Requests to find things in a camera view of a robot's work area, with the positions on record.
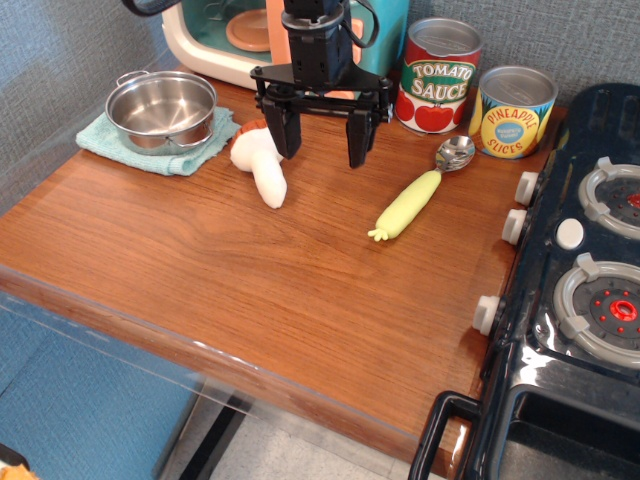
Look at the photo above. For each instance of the stainless steel pot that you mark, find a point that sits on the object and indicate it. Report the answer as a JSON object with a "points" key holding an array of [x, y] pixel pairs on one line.
{"points": [[162, 113]]}

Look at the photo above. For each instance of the orange object bottom left corner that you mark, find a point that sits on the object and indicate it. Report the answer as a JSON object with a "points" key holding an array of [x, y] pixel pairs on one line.
{"points": [[14, 466]]}

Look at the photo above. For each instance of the spoon with yellow-green handle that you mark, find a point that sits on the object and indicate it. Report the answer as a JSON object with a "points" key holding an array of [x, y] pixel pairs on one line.
{"points": [[452, 155]]}

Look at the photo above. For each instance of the black toy stove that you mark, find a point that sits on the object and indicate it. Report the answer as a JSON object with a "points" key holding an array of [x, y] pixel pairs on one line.
{"points": [[560, 380]]}

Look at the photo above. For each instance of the tomato sauce can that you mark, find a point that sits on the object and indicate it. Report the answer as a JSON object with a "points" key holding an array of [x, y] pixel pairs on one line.
{"points": [[440, 61]]}

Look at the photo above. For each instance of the white plush mushroom brown cap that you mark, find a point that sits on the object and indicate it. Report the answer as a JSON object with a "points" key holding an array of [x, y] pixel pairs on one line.
{"points": [[253, 150]]}

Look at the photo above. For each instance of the toy microwave teal and cream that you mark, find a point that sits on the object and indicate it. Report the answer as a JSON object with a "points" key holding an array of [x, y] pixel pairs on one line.
{"points": [[225, 40]]}

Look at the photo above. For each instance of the teal folded cloth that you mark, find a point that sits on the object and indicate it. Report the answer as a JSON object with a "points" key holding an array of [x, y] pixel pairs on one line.
{"points": [[100, 137]]}

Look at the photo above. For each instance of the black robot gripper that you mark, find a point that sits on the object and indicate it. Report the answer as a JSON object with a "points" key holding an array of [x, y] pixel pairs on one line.
{"points": [[321, 41]]}

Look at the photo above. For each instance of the pineapple slices can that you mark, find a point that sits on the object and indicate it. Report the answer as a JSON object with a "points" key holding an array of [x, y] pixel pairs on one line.
{"points": [[512, 109]]}

